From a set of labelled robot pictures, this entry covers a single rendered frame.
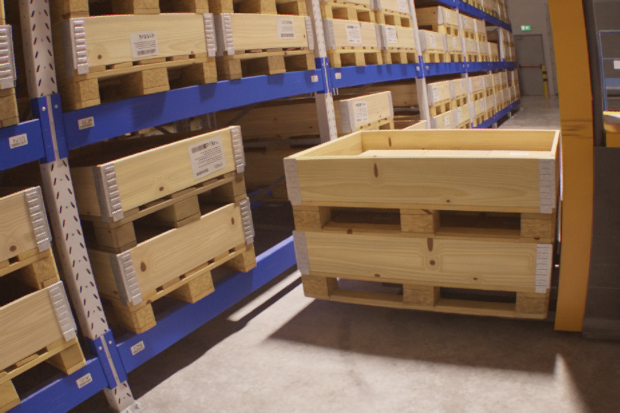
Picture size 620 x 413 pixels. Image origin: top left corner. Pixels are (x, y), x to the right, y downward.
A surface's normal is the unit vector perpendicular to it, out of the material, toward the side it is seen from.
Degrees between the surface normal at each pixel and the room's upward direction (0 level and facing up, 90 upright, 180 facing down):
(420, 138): 90
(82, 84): 90
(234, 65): 90
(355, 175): 90
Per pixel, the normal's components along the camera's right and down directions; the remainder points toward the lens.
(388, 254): -0.52, 0.29
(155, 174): 0.83, 0.04
